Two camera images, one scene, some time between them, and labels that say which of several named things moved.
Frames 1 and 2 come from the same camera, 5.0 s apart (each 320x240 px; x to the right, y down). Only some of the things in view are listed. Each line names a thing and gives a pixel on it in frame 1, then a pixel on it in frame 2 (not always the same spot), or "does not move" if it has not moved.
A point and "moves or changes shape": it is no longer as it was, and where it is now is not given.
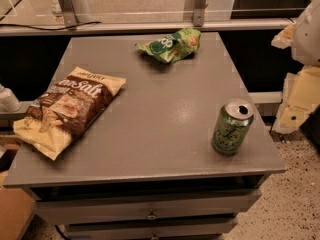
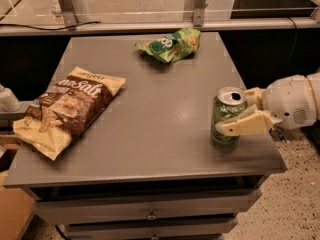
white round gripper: [308, 39] → [287, 101]
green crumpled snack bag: [175, 46] does not move
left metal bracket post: [68, 9] does not move
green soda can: [236, 116] moves or changes shape
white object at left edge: [9, 103] does not move
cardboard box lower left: [16, 208] does not move
